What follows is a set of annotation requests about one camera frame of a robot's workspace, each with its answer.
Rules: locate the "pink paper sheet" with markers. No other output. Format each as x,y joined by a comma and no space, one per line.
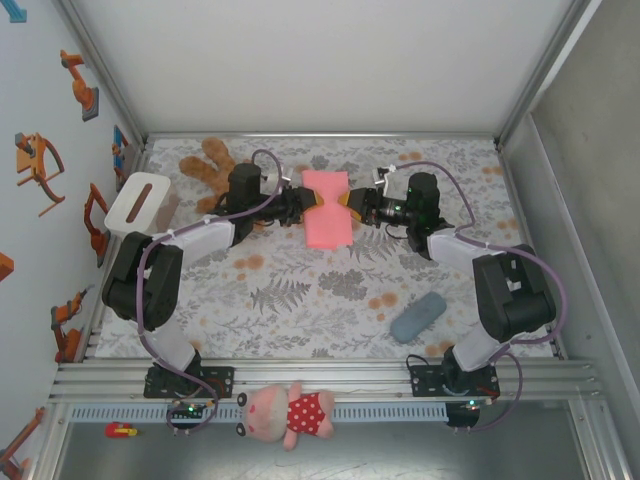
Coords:
325,230

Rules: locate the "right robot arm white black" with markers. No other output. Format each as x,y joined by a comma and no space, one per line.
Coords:
515,290

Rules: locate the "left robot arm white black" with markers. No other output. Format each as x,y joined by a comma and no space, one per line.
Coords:
140,280

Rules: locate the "brown teddy bear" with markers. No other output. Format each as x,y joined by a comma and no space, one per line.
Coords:
210,165

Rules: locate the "white tissue box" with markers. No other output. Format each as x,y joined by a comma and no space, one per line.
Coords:
135,200

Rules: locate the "floral fern print tablecloth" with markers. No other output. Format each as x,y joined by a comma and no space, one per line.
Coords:
300,325

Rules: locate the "blue-grey glasses case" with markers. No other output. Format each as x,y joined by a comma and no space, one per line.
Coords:
417,317

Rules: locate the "pink pig plush toy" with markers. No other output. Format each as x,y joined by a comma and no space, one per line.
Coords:
270,415

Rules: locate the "small controller circuit board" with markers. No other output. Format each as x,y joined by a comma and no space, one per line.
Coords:
465,412
192,410

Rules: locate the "small red yellow toy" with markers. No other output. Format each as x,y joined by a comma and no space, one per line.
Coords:
120,430

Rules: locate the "blue orange wall sticker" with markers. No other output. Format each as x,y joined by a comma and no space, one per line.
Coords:
120,150

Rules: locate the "aluminium cell frame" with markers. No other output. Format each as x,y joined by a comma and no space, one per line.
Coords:
350,372

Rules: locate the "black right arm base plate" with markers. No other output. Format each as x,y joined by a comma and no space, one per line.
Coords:
425,382

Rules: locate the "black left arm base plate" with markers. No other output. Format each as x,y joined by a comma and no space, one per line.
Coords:
222,382

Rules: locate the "orange curved machine wall sticker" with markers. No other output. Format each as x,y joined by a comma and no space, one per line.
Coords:
35,160

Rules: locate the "orange block wall sticker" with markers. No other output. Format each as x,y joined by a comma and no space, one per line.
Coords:
5,267

